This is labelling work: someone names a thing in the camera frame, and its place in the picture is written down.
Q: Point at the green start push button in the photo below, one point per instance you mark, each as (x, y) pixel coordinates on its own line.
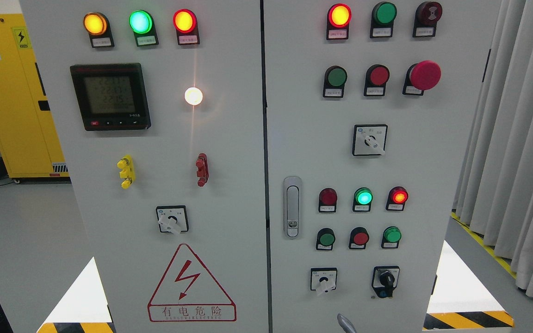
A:
(325, 239)

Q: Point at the green push button upper row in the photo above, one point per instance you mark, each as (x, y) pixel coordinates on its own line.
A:
(335, 78)

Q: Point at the red push button lower row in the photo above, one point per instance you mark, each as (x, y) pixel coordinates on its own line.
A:
(358, 238)

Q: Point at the red push button row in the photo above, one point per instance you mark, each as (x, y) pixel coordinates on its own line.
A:
(358, 238)
(376, 79)

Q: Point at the red push button upper row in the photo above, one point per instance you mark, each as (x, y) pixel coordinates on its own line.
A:
(376, 79)

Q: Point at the green push button lower right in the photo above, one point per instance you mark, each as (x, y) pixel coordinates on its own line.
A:
(391, 237)

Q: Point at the red mushroom emergency stop button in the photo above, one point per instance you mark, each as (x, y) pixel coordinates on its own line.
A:
(421, 77)

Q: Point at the grey electrical control cabinet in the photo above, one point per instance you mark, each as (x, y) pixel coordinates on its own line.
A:
(260, 65)

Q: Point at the dark red indicator lamp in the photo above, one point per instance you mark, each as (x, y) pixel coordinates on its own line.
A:
(327, 201)

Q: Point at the green lit indicator lamp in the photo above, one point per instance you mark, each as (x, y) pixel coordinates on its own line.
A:
(362, 200)

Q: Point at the white lit indicator lamp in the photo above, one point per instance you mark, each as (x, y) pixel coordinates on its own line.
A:
(193, 96)

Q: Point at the red lit indicator lamp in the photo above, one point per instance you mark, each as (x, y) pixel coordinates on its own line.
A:
(396, 199)

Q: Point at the red electric hazard warning sticker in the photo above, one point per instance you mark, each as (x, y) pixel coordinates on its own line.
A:
(188, 292)

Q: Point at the red indicator lamp top left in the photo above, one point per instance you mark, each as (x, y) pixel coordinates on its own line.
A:
(186, 27)

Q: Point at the red lit lamp top right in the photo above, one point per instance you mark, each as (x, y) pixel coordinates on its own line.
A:
(338, 21)

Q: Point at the black digital power meter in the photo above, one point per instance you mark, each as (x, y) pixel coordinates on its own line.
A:
(111, 96)

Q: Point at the green indicator lamp top left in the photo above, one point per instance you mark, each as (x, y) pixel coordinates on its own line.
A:
(143, 27)

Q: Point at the green lamp top right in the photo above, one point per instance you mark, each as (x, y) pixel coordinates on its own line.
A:
(383, 16)

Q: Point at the yellow indicator lamp top left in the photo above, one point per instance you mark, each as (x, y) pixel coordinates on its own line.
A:
(99, 30)

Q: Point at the dark red buzzer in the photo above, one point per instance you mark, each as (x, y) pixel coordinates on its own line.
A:
(427, 16)

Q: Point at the grey curtain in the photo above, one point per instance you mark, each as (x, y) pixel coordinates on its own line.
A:
(495, 193)

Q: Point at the yellow safety storage cabinet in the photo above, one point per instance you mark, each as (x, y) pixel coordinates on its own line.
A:
(29, 143)

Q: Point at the grey cabinet door handle lock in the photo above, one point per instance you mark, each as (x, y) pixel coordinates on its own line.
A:
(292, 206)

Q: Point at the upper right rotary selector switch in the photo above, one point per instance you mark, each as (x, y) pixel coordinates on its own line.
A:
(369, 139)

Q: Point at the left door rotary selector switch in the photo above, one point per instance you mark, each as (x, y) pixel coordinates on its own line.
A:
(172, 219)

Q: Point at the lower white rotary selector switch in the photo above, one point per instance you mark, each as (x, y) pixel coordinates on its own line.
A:
(323, 280)

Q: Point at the black knob selector switch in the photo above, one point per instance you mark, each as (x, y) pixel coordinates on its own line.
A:
(384, 280)

